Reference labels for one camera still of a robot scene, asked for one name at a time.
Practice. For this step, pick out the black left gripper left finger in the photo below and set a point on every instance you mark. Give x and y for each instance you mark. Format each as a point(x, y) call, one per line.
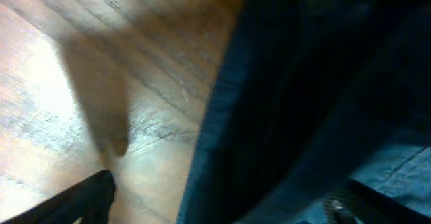
point(89, 201)

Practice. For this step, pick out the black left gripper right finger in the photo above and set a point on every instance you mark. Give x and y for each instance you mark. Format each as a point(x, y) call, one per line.
point(356, 203)

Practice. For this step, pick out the navy blue shorts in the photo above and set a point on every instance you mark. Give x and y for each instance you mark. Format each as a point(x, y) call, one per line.
point(308, 92)

